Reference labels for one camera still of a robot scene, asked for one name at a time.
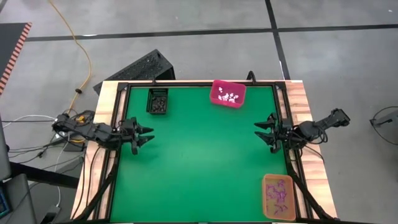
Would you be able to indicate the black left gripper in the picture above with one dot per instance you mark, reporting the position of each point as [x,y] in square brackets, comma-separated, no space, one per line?
[129,133]

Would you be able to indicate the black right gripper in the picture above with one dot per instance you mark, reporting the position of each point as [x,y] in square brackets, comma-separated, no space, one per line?
[283,132]

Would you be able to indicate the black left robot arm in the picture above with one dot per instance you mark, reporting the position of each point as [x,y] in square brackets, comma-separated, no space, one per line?
[93,132]

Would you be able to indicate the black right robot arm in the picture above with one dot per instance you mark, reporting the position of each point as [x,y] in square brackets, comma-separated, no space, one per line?
[311,129]

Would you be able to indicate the black slotted plastic basket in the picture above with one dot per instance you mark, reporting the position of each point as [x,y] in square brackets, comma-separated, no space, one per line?
[158,92]

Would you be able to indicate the pink plastic bin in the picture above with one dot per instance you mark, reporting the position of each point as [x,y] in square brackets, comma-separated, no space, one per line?
[228,105]

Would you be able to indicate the black clamp loop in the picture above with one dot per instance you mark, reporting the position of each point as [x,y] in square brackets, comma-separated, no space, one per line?
[252,77]

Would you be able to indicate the wooden table board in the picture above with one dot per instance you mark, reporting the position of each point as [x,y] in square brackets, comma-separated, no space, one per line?
[314,174]

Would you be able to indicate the black perforated computer case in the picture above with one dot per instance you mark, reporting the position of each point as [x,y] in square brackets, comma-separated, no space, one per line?
[140,67]

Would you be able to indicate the orange plastic bin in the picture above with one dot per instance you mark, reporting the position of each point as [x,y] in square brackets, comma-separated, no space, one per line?
[280,219]

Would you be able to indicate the black cart leg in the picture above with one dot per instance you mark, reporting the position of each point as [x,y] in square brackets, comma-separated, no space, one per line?
[46,177]

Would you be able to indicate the grey cart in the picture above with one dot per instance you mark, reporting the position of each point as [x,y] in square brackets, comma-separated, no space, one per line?
[18,199]

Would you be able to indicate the black mat orange striped edge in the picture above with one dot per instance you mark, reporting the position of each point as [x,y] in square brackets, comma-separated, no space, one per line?
[9,46]

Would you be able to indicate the black table frame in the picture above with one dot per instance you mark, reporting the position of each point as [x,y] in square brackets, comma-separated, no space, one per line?
[186,83]

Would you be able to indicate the black diagonal frame strut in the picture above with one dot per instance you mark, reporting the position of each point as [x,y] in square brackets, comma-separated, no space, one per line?
[308,193]
[99,189]

